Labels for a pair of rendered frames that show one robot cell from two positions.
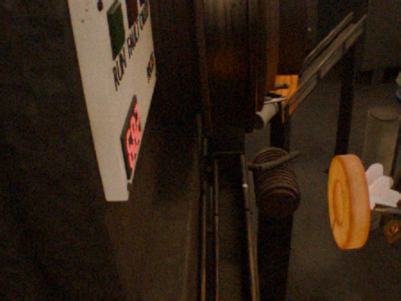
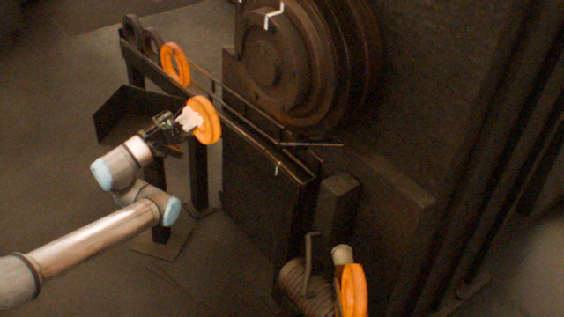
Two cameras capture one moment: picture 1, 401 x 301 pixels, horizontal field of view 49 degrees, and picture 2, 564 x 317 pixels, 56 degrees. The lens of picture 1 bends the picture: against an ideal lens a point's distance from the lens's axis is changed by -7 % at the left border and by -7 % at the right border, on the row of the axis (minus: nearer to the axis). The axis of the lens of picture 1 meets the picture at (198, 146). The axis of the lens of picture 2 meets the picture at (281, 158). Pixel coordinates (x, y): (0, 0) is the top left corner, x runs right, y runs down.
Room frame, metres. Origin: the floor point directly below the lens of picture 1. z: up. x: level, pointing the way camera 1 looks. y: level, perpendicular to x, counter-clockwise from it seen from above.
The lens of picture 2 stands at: (1.68, -1.00, 1.88)
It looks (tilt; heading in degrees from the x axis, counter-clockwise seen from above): 42 degrees down; 134
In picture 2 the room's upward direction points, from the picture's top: 6 degrees clockwise
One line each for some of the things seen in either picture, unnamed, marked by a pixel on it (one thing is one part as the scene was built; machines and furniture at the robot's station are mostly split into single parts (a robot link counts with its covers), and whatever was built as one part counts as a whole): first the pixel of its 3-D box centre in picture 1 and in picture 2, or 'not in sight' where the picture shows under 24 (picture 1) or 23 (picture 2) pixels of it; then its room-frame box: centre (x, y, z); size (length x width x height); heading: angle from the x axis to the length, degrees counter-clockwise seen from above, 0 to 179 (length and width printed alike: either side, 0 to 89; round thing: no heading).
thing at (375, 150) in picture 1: (374, 171); not in sight; (1.38, -0.68, 0.26); 0.12 x 0.12 x 0.52
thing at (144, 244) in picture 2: not in sight; (150, 180); (0.27, -0.29, 0.36); 0.26 x 0.20 x 0.72; 31
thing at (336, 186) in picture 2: (224, 141); (336, 209); (1.02, -0.06, 0.68); 0.11 x 0.08 x 0.24; 86
